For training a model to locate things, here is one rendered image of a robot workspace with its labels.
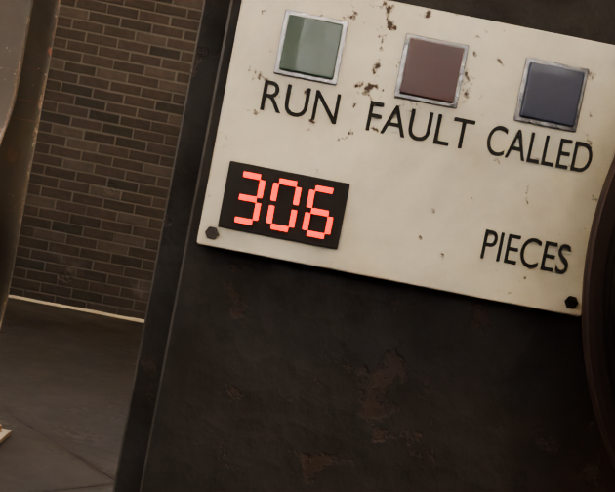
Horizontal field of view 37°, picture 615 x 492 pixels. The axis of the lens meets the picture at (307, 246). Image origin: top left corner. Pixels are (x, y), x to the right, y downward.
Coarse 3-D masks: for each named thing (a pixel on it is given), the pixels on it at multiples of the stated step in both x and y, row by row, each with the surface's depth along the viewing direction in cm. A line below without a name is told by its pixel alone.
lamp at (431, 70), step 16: (416, 48) 60; (432, 48) 60; (448, 48) 60; (416, 64) 60; (432, 64) 60; (448, 64) 60; (416, 80) 60; (432, 80) 60; (448, 80) 60; (416, 96) 60; (432, 96) 60; (448, 96) 60
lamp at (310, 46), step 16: (288, 32) 59; (304, 32) 59; (320, 32) 59; (336, 32) 59; (288, 48) 60; (304, 48) 60; (320, 48) 60; (336, 48) 60; (288, 64) 60; (304, 64) 60; (320, 64) 60
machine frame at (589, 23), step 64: (448, 0) 62; (512, 0) 62; (576, 0) 62; (192, 64) 71; (192, 128) 70; (192, 192) 71; (192, 256) 63; (256, 256) 63; (192, 320) 63; (256, 320) 63; (320, 320) 63; (384, 320) 63; (448, 320) 63; (512, 320) 63; (576, 320) 63; (192, 384) 63; (256, 384) 63; (320, 384) 63; (384, 384) 63; (448, 384) 63; (512, 384) 63; (576, 384) 63; (128, 448) 72; (192, 448) 63; (256, 448) 63; (320, 448) 64; (384, 448) 64; (448, 448) 64; (512, 448) 64; (576, 448) 64
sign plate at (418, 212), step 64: (256, 0) 60; (320, 0) 60; (384, 0) 60; (256, 64) 60; (384, 64) 60; (512, 64) 60; (576, 64) 60; (256, 128) 60; (320, 128) 60; (384, 128) 60; (448, 128) 60; (512, 128) 60; (576, 128) 60; (256, 192) 60; (320, 192) 60; (384, 192) 61; (448, 192) 61; (512, 192) 61; (576, 192) 61; (320, 256) 61; (384, 256) 61; (448, 256) 61; (512, 256) 61; (576, 256) 61
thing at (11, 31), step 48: (0, 0) 296; (48, 0) 326; (0, 48) 297; (48, 48) 327; (0, 96) 298; (0, 144) 328; (0, 192) 329; (0, 240) 330; (0, 288) 331; (0, 432) 343
